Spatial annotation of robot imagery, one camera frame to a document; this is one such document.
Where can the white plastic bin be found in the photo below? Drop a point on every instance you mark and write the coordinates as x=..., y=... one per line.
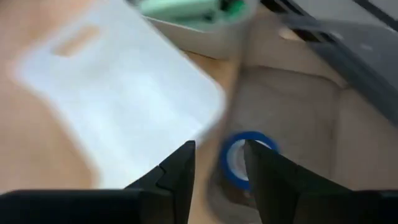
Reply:
x=124, y=93

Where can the mint green stapler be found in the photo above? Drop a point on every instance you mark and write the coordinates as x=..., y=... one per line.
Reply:
x=177, y=7

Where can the light blue tape roll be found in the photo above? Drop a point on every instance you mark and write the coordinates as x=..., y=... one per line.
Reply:
x=224, y=161

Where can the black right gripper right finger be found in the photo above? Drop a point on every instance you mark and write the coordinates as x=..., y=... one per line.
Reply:
x=267, y=180

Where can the light grey plastic bin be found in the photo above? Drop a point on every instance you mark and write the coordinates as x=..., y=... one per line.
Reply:
x=199, y=42

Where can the dark transparent plastic bin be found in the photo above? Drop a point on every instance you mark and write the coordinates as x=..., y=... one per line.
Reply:
x=295, y=109

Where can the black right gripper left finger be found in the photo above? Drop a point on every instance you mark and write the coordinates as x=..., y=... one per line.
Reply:
x=180, y=174

